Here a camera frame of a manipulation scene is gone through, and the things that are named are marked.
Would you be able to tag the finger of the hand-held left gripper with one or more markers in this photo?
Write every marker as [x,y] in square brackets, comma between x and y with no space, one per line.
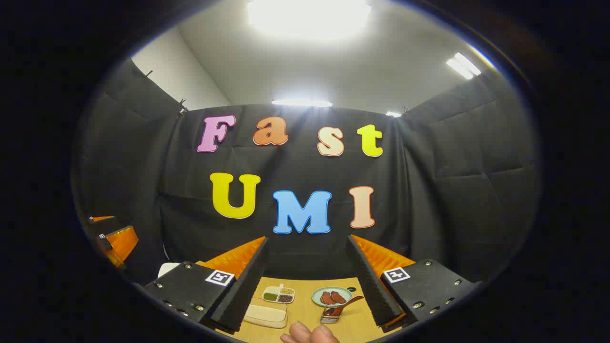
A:
[102,224]
[119,243]

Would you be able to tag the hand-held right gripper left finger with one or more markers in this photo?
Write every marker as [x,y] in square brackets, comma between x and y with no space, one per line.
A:
[248,286]

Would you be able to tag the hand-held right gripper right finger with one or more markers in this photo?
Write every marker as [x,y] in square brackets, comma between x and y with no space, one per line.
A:
[371,286]

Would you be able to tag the small brown spoon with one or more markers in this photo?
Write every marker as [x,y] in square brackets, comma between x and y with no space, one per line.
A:
[345,304]

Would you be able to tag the white divided grain dish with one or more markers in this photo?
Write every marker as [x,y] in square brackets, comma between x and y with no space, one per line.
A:
[279,294]

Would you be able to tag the cream rectangular tray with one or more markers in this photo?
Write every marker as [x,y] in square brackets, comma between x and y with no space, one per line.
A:
[264,314]

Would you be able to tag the red meat slice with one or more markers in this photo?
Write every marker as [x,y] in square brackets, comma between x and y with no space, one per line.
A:
[339,297]
[326,298]

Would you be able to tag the small glass dish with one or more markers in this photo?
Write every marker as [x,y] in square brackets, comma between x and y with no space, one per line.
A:
[329,319]

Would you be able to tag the pale green plate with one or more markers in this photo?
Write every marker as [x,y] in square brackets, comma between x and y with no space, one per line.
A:
[317,291]

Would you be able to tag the black backdrop cloth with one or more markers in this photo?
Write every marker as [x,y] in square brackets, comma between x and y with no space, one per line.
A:
[143,166]

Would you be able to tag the large ceiling light panel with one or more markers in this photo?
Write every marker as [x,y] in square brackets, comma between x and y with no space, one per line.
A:
[310,16]

